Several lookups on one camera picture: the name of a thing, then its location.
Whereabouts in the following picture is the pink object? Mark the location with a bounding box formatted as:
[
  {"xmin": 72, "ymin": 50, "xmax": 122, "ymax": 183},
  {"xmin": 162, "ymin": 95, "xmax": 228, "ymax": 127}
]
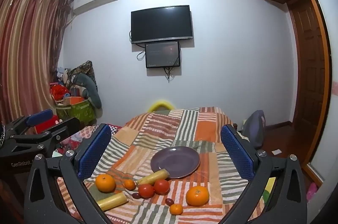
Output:
[{"xmin": 308, "ymin": 182, "xmax": 317, "ymax": 199}]

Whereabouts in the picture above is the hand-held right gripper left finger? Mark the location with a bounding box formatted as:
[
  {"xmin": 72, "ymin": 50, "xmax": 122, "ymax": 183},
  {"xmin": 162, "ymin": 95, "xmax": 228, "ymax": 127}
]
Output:
[{"xmin": 24, "ymin": 124, "xmax": 117, "ymax": 224}]

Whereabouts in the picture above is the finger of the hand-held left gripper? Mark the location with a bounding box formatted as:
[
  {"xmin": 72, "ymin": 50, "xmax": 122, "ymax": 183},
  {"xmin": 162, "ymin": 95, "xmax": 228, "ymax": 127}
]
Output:
[
  {"xmin": 12, "ymin": 118, "xmax": 80, "ymax": 157},
  {"xmin": 5, "ymin": 109, "xmax": 55, "ymax": 139}
]

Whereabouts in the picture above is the red fringed decoration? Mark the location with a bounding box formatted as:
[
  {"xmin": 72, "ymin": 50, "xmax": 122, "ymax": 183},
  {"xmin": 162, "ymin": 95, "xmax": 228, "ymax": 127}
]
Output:
[{"xmin": 50, "ymin": 84, "xmax": 68, "ymax": 101}]

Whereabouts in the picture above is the black wall television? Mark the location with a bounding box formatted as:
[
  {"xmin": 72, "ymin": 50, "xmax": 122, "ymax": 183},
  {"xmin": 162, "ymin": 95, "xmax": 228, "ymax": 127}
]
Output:
[{"xmin": 131, "ymin": 5, "xmax": 193, "ymax": 45}]

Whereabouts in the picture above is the dark floral cushion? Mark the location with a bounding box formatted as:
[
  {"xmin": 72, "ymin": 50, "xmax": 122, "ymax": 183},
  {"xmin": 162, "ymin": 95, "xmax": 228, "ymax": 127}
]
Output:
[{"xmin": 67, "ymin": 60, "xmax": 98, "ymax": 92}]

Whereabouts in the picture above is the yellow curved object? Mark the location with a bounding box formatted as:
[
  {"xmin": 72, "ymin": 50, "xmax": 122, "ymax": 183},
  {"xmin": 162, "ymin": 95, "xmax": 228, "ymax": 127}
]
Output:
[{"xmin": 149, "ymin": 100, "xmax": 173, "ymax": 111}]

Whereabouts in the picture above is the red tomato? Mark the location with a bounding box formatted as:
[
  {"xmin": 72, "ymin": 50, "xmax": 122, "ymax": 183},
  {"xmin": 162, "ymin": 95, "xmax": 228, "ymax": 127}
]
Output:
[
  {"xmin": 154, "ymin": 179, "xmax": 170, "ymax": 195},
  {"xmin": 138, "ymin": 183, "xmax": 155, "ymax": 198}
]

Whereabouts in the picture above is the striped patchwork blanket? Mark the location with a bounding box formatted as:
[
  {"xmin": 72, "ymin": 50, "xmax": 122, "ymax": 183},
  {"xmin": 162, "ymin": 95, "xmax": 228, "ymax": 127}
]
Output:
[{"xmin": 57, "ymin": 107, "xmax": 267, "ymax": 224}]

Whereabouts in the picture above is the large orange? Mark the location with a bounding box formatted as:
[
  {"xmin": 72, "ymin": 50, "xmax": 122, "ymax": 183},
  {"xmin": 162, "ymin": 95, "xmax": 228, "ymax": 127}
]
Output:
[
  {"xmin": 95, "ymin": 174, "xmax": 117, "ymax": 193},
  {"xmin": 185, "ymin": 186, "xmax": 210, "ymax": 206}
]

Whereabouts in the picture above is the purple plate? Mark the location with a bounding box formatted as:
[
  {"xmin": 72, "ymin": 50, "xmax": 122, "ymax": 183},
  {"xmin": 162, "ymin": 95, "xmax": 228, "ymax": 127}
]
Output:
[{"xmin": 150, "ymin": 146, "xmax": 200, "ymax": 179}]

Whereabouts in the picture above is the small black wall monitor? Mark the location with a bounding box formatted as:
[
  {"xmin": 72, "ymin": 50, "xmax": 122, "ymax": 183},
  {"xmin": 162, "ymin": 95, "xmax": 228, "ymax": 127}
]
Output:
[{"xmin": 145, "ymin": 41, "xmax": 181, "ymax": 69}]

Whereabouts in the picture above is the wooden door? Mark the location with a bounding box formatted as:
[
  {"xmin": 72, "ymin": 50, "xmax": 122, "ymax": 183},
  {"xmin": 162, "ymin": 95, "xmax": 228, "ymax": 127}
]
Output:
[{"xmin": 288, "ymin": 0, "xmax": 326, "ymax": 135}]

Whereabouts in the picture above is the grey-blue backpack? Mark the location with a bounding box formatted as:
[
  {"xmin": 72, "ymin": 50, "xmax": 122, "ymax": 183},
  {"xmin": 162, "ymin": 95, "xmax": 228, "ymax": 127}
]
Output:
[{"xmin": 241, "ymin": 110, "xmax": 266, "ymax": 149}]

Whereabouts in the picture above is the orange box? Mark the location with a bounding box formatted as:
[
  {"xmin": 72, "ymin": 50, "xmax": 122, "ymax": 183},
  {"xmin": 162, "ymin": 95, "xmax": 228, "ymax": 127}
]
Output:
[{"xmin": 63, "ymin": 96, "xmax": 85, "ymax": 106}]

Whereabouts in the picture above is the striped red curtain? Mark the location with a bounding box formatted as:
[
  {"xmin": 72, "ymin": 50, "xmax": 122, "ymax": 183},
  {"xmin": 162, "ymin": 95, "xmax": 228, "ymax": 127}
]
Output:
[{"xmin": 0, "ymin": 0, "xmax": 72, "ymax": 124}]

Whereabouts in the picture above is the yellow-green cloth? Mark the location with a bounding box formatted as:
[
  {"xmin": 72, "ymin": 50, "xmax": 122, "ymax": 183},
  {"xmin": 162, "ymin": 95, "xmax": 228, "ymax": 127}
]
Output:
[{"xmin": 263, "ymin": 176, "xmax": 276, "ymax": 203}]

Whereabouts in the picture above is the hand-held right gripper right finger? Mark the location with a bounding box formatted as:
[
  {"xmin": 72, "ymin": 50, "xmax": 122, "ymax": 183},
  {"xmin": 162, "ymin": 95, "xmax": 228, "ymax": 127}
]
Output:
[{"xmin": 220, "ymin": 124, "xmax": 308, "ymax": 224}]

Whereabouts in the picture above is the red box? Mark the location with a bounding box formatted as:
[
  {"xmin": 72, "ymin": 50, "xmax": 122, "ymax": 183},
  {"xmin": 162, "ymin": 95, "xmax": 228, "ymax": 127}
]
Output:
[{"xmin": 34, "ymin": 115, "xmax": 64, "ymax": 134}]

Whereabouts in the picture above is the yellow corn cob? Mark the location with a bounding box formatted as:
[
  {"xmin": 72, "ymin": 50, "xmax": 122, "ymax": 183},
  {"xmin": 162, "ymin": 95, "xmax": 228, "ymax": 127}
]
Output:
[
  {"xmin": 136, "ymin": 170, "xmax": 169, "ymax": 185},
  {"xmin": 97, "ymin": 192, "xmax": 129, "ymax": 211}
]

